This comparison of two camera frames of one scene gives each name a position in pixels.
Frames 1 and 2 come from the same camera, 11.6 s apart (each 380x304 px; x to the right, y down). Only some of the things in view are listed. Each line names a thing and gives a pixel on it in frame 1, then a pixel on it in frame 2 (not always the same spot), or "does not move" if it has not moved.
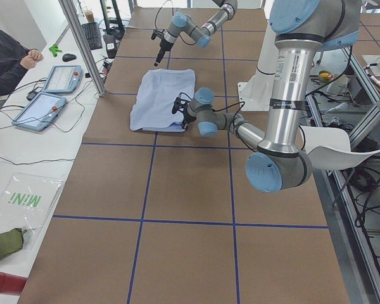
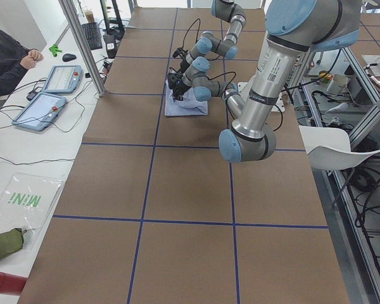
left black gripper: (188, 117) -> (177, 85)
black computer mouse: (68, 57) does not move
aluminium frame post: (71, 14) does not move
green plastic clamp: (54, 49) does not move
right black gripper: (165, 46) -> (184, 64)
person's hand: (29, 61) does not move
